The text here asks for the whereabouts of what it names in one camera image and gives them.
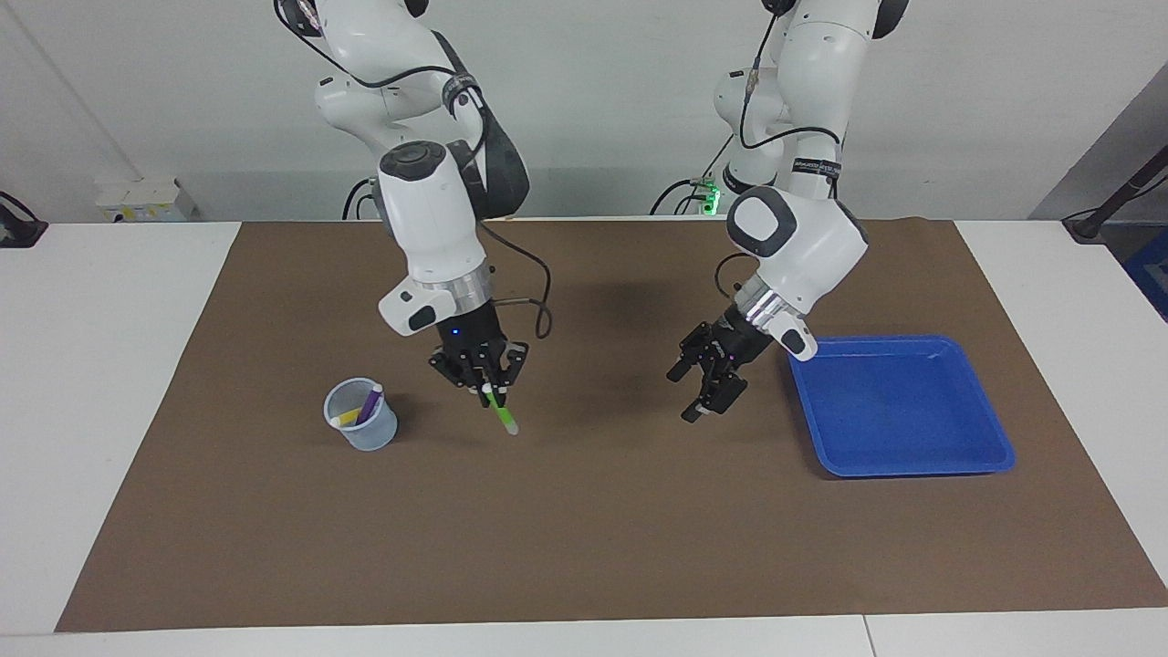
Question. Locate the blue plastic tray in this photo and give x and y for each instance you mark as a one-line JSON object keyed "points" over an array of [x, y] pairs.
{"points": [[903, 411]]}

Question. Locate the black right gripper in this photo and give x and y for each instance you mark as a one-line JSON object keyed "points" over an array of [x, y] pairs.
{"points": [[470, 342]]}

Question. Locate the white plug with green light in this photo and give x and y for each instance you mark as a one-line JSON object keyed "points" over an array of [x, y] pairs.
{"points": [[707, 196]]}

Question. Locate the yellow pen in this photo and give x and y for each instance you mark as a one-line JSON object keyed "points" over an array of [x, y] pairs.
{"points": [[345, 419]]}

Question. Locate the black table clamp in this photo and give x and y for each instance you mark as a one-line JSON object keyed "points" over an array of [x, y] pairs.
{"points": [[23, 233]]}

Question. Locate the purple pen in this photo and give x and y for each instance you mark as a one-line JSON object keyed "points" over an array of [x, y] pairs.
{"points": [[370, 404]]}

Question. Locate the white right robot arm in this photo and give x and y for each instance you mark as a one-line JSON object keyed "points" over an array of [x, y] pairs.
{"points": [[429, 219]]}

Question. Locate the translucent plastic cup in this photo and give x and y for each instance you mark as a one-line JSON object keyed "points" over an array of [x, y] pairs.
{"points": [[374, 440]]}

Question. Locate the green pen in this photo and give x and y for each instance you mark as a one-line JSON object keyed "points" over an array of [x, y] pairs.
{"points": [[502, 415]]}

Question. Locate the black stand with pole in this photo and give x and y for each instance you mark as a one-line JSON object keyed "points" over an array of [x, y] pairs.
{"points": [[1086, 225]]}

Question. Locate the blue crate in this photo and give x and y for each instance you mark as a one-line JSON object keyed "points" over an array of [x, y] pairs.
{"points": [[1152, 274]]}

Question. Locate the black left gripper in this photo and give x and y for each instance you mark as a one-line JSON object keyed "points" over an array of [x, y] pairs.
{"points": [[739, 342]]}

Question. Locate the brown table mat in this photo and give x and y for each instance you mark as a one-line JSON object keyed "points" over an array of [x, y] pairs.
{"points": [[584, 502]]}

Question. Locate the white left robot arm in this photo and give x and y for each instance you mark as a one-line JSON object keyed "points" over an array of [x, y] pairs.
{"points": [[803, 246]]}

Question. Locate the white box with yellow stickers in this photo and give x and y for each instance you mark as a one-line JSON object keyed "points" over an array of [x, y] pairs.
{"points": [[137, 196]]}

